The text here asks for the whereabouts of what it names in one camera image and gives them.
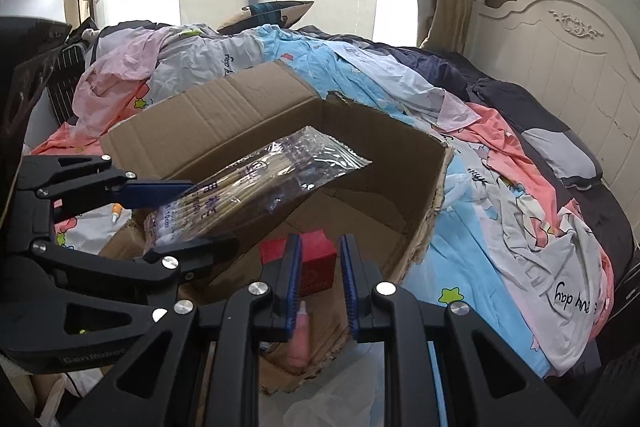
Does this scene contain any red box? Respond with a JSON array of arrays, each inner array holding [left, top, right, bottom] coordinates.
[[260, 229, 337, 293]]

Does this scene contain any clear packet of bamboo sticks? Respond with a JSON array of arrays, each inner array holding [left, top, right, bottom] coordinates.
[[142, 126, 373, 258]]

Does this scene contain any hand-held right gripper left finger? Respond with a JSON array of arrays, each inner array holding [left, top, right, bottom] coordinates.
[[60, 234, 305, 427]]

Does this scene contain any dark printed pillow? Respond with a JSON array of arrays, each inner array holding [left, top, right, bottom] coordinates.
[[217, 0, 315, 33]]

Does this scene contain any black striped bag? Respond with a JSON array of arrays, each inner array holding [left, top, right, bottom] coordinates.
[[47, 43, 91, 124]]

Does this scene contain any cream carved headboard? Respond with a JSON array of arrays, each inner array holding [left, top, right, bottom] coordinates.
[[467, 0, 640, 208]]

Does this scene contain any brown cardboard box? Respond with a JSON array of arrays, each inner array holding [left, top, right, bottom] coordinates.
[[99, 60, 455, 395]]

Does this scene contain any dark ribbed object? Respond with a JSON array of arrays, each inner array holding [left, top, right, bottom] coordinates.
[[590, 347, 640, 427]]

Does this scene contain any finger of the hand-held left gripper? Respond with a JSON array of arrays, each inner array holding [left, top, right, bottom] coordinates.
[[20, 154, 196, 224], [10, 236, 242, 344]]

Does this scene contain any pink star printed bedsheet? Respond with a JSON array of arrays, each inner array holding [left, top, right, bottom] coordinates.
[[30, 122, 133, 258]]

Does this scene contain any dark brown object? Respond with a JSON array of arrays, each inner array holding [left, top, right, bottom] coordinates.
[[0, 14, 74, 143]]

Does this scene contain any pink bottle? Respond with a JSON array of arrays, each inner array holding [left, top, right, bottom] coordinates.
[[285, 299, 313, 370]]

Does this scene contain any grey and blue printed duvet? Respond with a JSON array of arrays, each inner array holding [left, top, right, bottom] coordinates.
[[145, 23, 616, 378]]

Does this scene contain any pale pink cloth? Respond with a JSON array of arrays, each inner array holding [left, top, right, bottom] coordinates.
[[72, 27, 173, 118]]

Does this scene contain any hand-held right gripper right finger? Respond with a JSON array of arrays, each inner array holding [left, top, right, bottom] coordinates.
[[340, 234, 581, 427]]

